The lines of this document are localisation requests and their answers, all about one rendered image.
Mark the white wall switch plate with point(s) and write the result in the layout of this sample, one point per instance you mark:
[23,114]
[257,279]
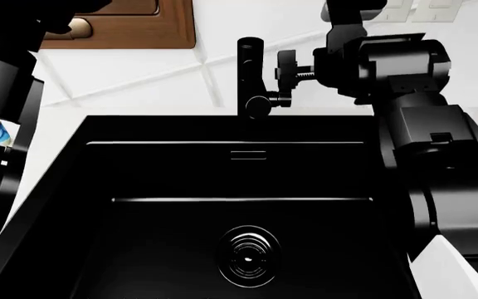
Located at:
[394,10]
[438,10]

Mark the brass round cabinet knob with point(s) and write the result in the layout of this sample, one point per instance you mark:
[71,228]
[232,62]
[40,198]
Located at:
[80,28]

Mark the brown wooden cabinet door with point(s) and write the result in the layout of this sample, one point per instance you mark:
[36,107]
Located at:
[139,31]

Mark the round black sink drain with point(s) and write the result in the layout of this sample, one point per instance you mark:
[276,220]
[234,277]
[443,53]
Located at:
[248,256]

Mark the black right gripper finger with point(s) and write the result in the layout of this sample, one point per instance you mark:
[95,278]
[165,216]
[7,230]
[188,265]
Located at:
[287,59]
[287,81]

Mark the black sink faucet column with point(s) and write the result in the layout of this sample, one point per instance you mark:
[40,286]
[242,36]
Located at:
[249,68]

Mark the black kitchen sink basin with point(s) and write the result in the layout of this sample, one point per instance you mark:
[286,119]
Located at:
[172,174]

